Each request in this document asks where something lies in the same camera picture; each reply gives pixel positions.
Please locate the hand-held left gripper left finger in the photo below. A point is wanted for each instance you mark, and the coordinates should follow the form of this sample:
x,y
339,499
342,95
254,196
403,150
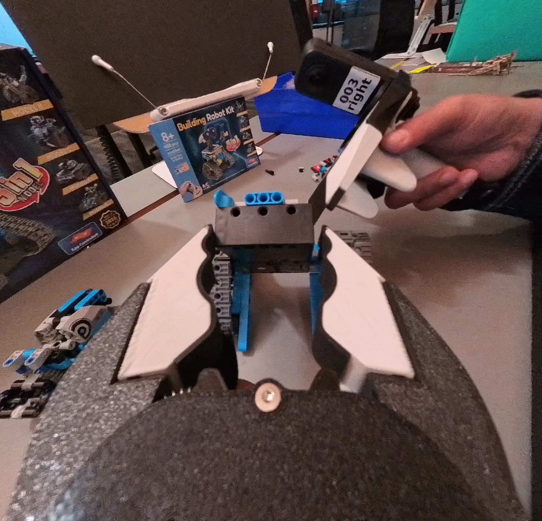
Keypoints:
x,y
169,317

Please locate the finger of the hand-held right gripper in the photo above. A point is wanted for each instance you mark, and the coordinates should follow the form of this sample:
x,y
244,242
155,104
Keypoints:
x,y
347,160
360,203

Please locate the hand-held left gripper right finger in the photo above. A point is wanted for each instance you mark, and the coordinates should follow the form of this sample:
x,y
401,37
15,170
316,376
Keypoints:
x,y
364,326

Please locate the pile of small toy pieces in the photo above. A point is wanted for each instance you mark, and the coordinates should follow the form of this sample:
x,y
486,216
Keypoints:
x,y
324,169

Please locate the tracked toy robot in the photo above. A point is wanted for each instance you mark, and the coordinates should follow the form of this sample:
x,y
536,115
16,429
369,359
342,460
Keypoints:
x,y
262,228

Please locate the grey desk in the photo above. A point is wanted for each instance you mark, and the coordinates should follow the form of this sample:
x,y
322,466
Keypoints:
x,y
444,296

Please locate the person's right hand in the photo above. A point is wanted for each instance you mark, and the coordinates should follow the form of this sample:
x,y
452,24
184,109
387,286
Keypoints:
x,y
478,139

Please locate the blue plastic bin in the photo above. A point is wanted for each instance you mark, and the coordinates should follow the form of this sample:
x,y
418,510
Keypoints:
x,y
296,114

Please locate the toy robot head assembly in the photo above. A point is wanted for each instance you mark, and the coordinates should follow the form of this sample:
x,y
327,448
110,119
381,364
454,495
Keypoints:
x,y
72,317

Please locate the wooden lattice model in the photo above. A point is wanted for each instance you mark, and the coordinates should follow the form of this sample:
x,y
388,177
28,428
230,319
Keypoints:
x,y
478,66

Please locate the white rounded stand base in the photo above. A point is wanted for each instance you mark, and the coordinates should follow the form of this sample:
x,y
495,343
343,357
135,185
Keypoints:
x,y
163,175

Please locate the small robot kit box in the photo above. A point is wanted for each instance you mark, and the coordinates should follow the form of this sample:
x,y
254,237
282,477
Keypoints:
x,y
203,148

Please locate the green panel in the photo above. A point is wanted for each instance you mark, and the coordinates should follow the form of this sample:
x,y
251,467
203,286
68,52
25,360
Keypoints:
x,y
499,16

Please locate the black board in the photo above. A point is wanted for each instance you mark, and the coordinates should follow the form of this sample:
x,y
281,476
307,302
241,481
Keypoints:
x,y
148,42

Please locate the large robot kit box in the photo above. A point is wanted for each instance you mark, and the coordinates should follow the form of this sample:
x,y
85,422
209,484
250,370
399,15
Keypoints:
x,y
42,169

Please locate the tan wooden board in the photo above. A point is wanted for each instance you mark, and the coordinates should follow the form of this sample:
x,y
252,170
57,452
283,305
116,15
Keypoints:
x,y
131,124

